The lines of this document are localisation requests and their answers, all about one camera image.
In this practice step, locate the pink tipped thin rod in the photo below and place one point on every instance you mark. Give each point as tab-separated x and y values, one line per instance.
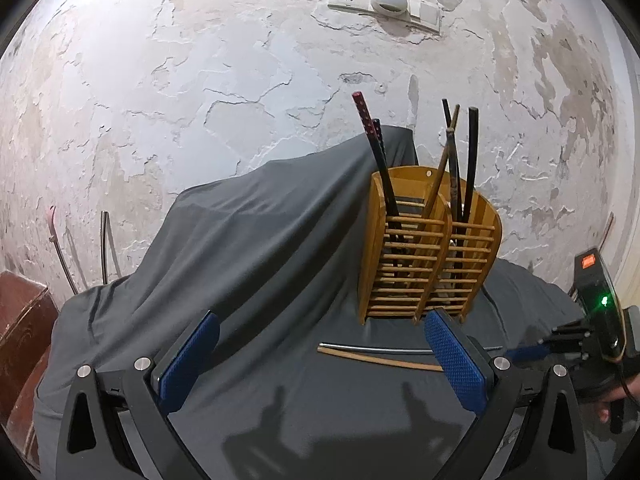
60	255

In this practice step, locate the silver metal chopstick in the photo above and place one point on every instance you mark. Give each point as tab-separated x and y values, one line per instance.
375	348

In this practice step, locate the wooden slatted utensil holder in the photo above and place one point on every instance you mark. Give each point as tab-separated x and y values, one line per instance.
372	240

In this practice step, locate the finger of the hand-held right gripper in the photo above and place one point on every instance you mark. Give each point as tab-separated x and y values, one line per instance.
525	353
572	333

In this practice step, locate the round white wall device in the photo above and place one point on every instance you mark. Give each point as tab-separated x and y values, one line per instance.
389	0

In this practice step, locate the white light switch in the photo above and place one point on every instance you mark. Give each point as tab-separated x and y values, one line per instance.
425	14

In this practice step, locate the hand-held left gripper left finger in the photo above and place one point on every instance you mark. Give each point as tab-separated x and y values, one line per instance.
190	355

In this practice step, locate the thin metal rod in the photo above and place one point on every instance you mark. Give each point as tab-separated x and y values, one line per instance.
103	245

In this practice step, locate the dark grey cloth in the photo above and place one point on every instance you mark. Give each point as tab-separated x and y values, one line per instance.
250	260

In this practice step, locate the brown wooden chopstick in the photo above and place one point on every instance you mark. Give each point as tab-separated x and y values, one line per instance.
380	361
440	175

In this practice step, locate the brown wooden furniture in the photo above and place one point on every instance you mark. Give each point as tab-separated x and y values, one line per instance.
20	330

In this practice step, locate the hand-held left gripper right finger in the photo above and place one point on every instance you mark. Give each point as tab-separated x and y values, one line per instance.
457	370

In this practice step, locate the person's right hand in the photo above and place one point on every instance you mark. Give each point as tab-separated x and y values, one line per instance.
632	392

